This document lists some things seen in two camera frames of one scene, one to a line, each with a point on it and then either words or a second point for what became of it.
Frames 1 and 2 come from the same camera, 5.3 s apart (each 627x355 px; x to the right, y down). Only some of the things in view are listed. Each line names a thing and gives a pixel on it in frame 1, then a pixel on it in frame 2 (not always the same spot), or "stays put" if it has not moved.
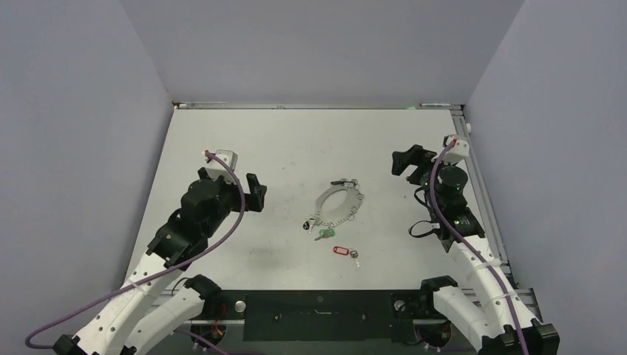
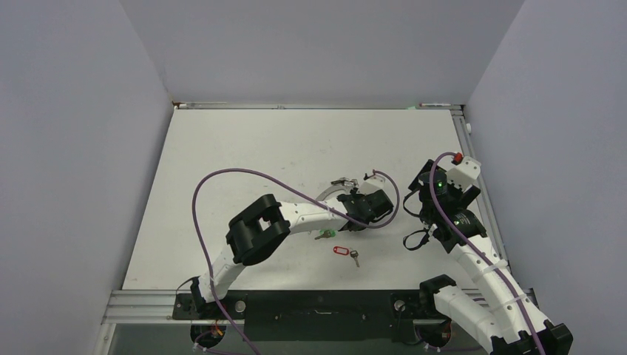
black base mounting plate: (324, 315) stays put
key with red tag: (345, 251) stays put
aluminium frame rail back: (188, 105) stays put
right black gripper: (417, 155) → (463, 197)
